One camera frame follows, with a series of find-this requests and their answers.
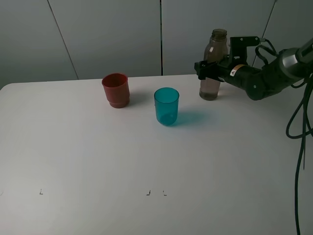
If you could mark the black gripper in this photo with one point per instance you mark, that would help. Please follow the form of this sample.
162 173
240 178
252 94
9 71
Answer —
223 70

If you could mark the smoky transparent water bottle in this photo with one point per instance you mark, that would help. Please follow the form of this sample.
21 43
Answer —
214 51

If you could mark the teal transparent plastic cup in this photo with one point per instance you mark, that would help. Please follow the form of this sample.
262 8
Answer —
166 105

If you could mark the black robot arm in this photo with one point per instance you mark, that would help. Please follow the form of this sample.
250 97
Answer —
280 70

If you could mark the red plastic cup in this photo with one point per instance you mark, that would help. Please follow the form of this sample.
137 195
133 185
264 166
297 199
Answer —
116 89

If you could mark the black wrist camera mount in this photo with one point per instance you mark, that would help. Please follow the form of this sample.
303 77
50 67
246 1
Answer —
238 48

